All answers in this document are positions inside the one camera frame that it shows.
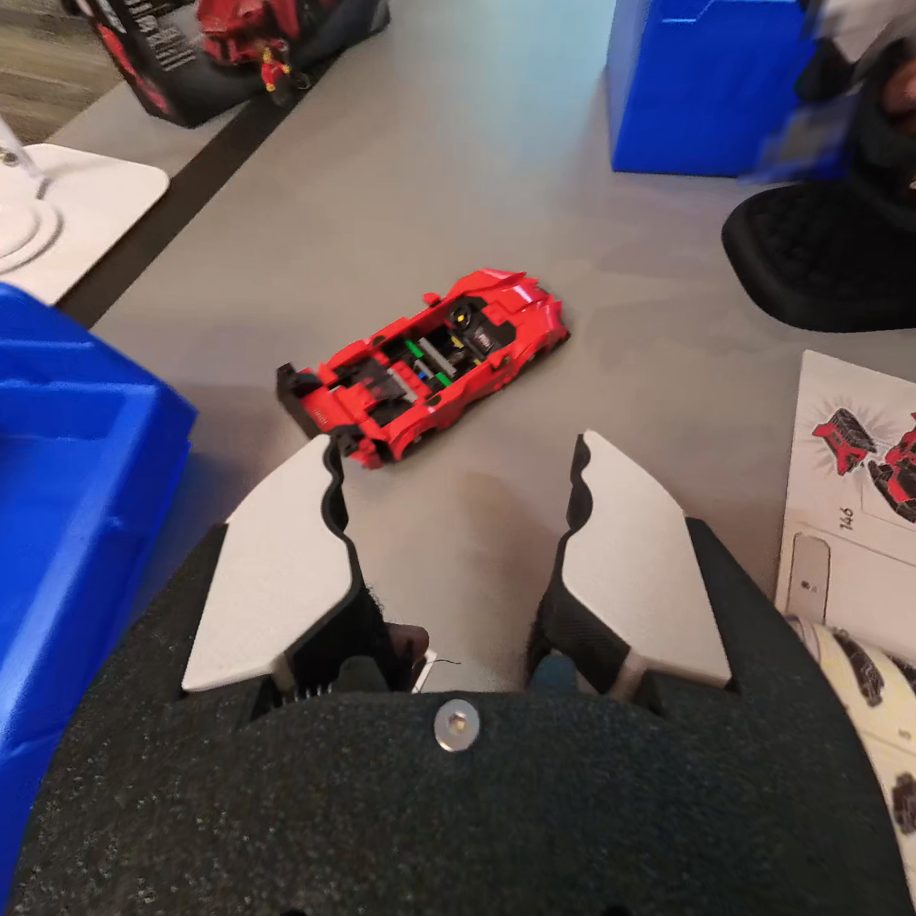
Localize red lego car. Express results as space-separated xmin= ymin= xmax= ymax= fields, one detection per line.
xmin=275 ymin=268 xmax=571 ymax=471

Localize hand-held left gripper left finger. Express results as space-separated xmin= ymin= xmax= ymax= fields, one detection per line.
xmin=181 ymin=434 xmax=366 ymax=694

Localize person's left hand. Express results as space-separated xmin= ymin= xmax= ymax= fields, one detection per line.
xmin=386 ymin=621 xmax=432 ymax=666

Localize blue plastic bin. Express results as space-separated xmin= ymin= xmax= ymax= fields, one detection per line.
xmin=605 ymin=0 xmax=856 ymax=180
xmin=0 ymin=281 xmax=199 ymax=877

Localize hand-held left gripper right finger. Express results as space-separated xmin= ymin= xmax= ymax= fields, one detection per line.
xmin=526 ymin=429 xmax=732 ymax=698

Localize black foam pad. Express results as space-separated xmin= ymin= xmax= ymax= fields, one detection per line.
xmin=720 ymin=181 xmax=916 ymax=334

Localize person's right hand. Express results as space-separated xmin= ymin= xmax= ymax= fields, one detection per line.
xmin=884 ymin=68 xmax=916 ymax=121

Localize lego car box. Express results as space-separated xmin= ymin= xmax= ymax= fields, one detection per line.
xmin=63 ymin=0 xmax=392 ymax=130

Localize lego instruction booklet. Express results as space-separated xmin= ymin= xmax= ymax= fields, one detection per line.
xmin=774 ymin=349 xmax=916 ymax=854

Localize white plastic tray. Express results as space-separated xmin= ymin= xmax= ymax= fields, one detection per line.
xmin=0 ymin=142 xmax=171 ymax=306

